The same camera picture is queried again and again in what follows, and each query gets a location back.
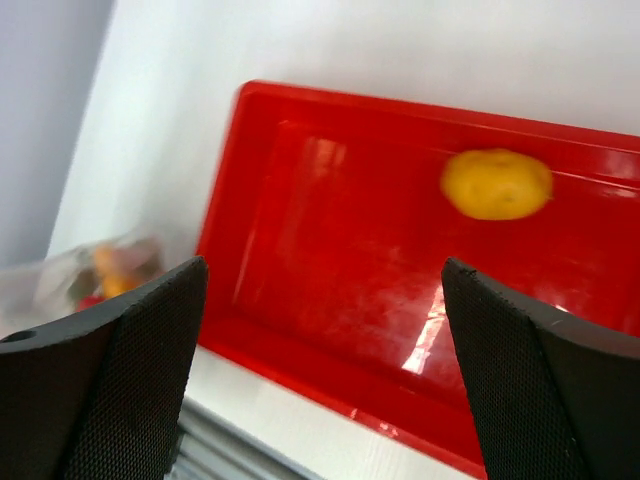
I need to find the aluminium mounting rail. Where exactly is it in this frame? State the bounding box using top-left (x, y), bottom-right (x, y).
top-left (165, 399), bottom-right (320, 480)

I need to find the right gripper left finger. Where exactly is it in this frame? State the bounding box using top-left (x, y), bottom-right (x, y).
top-left (1, 257), bottom-right (208, 479)

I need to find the red plastic tray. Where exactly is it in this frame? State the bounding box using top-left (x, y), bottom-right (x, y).
top-left (198, 81), bottom-right (639, 478)

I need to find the clear pink-dotted zip bag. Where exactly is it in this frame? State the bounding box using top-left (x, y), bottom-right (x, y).
top-left (1, 235), bottom-right (164, 338)

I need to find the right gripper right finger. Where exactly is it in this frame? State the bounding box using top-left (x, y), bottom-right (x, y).
top-left (441, 258), bottom-right (639, 479)

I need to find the yellow lemon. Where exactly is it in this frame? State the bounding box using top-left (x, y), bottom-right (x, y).
top-left (440, 149), bottom-right (553, 221)

